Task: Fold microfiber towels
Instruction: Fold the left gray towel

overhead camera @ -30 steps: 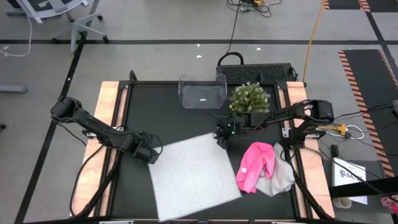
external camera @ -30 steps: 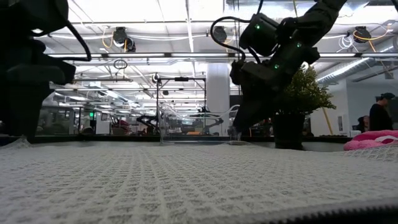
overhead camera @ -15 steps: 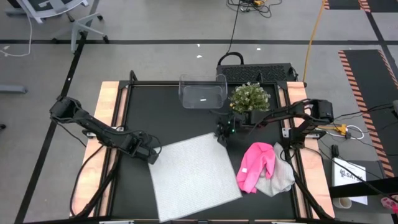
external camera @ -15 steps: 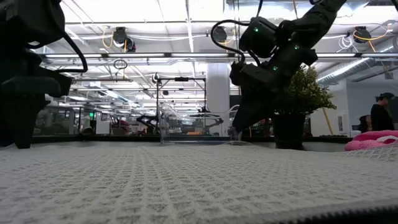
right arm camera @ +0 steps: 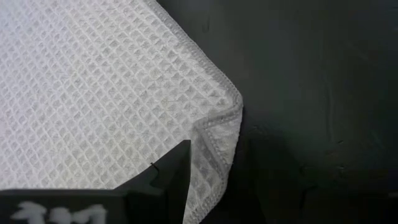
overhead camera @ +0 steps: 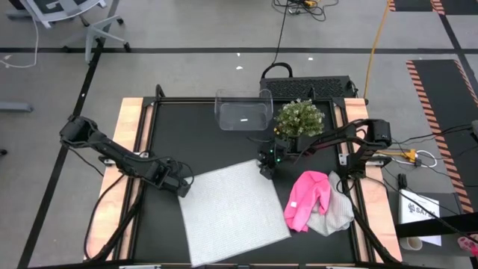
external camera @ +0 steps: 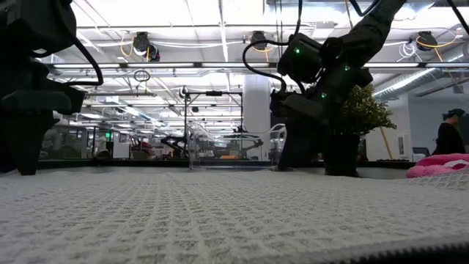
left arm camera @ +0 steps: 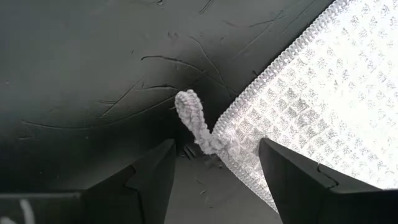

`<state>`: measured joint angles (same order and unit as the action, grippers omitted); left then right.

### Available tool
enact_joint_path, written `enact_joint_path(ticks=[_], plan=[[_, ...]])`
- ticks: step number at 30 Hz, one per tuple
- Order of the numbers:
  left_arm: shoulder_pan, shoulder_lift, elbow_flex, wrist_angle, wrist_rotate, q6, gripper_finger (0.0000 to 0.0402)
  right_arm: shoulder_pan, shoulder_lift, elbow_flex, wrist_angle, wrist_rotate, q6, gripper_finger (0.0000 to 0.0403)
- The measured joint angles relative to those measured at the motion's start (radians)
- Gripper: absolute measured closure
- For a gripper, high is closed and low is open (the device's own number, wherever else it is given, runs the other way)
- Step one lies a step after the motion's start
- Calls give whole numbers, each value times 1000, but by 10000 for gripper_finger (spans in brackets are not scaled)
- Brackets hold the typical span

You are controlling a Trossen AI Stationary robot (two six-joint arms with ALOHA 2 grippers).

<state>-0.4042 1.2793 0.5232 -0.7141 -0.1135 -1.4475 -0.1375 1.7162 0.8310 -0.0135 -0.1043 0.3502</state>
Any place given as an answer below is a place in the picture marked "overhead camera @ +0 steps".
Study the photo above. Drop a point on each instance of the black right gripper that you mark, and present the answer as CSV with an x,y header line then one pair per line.
x,y
274,153

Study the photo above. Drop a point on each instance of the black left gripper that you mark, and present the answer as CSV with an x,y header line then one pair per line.
x,y
168,175

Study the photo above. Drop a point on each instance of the pink microfiber towel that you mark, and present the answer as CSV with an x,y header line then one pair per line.
x,y
306,194

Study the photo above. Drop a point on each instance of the white waffle microfiber towel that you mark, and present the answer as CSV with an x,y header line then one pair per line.
x,y
340,209
231,213

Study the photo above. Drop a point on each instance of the clear plastic bin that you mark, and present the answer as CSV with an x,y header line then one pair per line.
x,y
242,112

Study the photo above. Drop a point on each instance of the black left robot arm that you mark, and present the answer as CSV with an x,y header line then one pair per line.
x,y
112,149

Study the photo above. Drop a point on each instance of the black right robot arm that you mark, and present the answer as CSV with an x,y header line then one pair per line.
x,y
328,139

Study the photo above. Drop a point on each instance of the artificial potted green plant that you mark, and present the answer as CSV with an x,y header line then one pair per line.
x,y
298,117

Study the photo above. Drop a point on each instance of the wooden table side board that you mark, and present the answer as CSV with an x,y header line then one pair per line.
x,y
379,213
108,209

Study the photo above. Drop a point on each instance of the white handwritten paper label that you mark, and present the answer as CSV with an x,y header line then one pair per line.
x,y
140,267

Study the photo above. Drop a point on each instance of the white black power strip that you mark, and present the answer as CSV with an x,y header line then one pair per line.
x,y
384,161

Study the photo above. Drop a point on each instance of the small black power brick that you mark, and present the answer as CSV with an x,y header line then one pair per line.
x,y
402,181

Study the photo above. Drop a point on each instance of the yellow power adapter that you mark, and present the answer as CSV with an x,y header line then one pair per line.
x,y
410,154

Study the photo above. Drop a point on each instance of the white printed paper sheet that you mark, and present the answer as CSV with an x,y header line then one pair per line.
x,y
414,203

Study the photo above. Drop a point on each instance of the beige tape roll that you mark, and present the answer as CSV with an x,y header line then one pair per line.
x,y
402,243

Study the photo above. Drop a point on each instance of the yellow plug connector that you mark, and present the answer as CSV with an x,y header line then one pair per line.
x,y
309,3

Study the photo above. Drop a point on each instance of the white grey office chair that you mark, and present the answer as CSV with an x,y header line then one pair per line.
x,y
90,41

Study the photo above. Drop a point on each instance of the black metal bar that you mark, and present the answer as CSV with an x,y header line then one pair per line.
x,y
440,225

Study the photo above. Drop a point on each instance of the large black hazard-striped mat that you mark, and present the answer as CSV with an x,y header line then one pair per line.
x,y
437,97

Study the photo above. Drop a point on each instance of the grey desk foot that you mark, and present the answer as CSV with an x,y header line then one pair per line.
x,y
15,107

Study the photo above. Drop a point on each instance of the grey device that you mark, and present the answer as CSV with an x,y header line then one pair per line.
x,y
475,129

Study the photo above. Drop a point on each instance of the pink patterned object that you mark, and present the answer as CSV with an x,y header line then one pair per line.
x,y
468,244

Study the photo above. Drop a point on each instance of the small black hazard-striped mat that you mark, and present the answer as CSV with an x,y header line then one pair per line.
x,y
411,4

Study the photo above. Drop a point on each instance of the black aluminium rig frame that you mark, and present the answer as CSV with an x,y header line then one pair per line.
x,y
186,99

